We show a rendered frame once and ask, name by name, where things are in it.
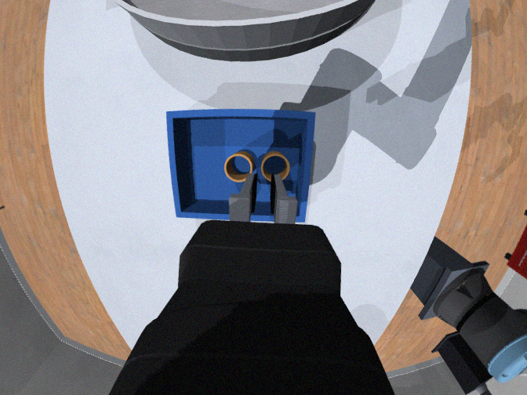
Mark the red tool cabinet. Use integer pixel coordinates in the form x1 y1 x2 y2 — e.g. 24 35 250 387
508 223 527 276

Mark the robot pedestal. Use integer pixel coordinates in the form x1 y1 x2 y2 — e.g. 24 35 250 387
409 237 492 324

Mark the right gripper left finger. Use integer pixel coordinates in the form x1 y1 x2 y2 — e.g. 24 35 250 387
227 175 258 223

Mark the blue crate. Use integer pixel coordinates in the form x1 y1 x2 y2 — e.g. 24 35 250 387
166 109 318 224

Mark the bronze bushing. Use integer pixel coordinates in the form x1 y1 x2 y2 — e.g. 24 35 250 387
260 150 292 182
224 150 256 182

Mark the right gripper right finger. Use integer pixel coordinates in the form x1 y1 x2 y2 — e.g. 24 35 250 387
271 175 297 224

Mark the grey turntable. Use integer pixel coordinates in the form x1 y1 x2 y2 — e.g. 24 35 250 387
107 0 376 63

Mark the white table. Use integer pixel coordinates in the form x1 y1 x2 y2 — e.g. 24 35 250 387
41 0 476 373

